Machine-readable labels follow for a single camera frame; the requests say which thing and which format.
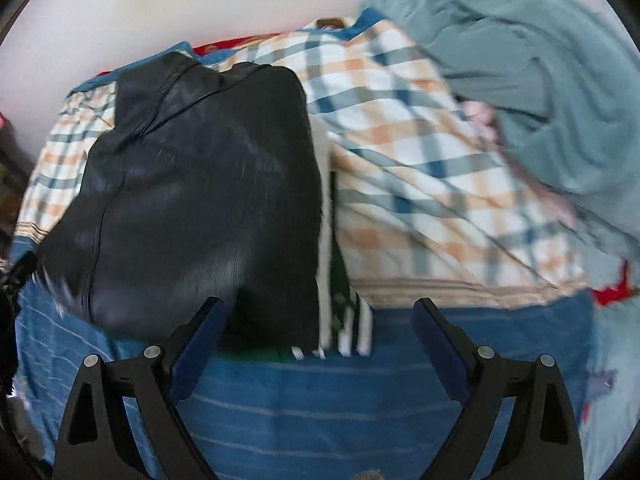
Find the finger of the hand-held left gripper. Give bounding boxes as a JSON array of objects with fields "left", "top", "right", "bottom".
[{"left": 0, "top": 251, "right": 38, "bottom": 311}]

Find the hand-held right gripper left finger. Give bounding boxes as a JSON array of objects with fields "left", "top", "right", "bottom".
[{"left": 52, "top": 297, "right": 226, "bottom": 480}]

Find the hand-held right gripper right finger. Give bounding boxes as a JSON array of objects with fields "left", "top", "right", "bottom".
[{"left": 414, "top": 297, "right": 585, "bottom": 480}]

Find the black leather jacket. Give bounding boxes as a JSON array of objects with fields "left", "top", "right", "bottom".
[{"left": 37, "top": 51, "right": 323, "bottom": 348}]

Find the green garment with striped cuff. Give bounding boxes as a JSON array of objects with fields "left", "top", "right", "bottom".
[{"left": 265, "top": 240, "right": 374, "bottom": 362}]

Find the blue striped plaid bedsheet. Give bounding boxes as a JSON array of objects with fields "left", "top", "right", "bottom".
[{"left": 12, "top": 7, "right": 598, "bottom": 480}]

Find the teal folded blanket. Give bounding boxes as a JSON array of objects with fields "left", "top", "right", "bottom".
[{"left": 580, "top": 285, "right": 640, "bottom": 480}]

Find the red patterned sheet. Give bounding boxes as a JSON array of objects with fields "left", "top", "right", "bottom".
[{"left": 590, "top": 259, "right": 640, "bottom": 311}]

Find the white fluffy folded garment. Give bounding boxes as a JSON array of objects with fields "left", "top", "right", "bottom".
[{"left": 311, "top": 120, "right": 337, "bottom": 356}]

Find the pink cloth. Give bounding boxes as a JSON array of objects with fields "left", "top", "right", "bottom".
[{"left": 462, "top": 101, "right": 576, "bottom": 228}]

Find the teal crumpled blanket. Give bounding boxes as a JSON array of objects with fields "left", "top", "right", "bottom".
[{"left": 360, "top": 0, "right": 640, "bottom": 273}]

